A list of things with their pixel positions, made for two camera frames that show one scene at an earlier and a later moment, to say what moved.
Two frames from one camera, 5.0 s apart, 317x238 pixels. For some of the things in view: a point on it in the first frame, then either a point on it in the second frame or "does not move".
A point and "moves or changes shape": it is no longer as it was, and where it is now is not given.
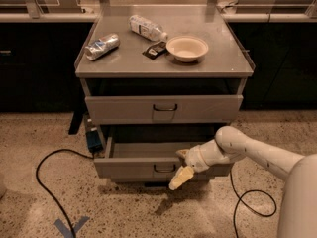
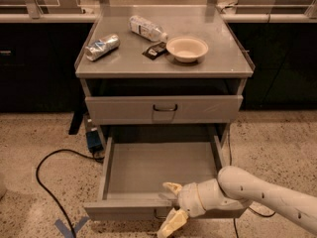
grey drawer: (149, 152) moves or changes shape
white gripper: (193, 158) -> (188, 197)
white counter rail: (91, 17) does not move
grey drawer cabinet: (159, 79) does not move
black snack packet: (156, 50) does not move
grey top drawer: (164, 109) does not move
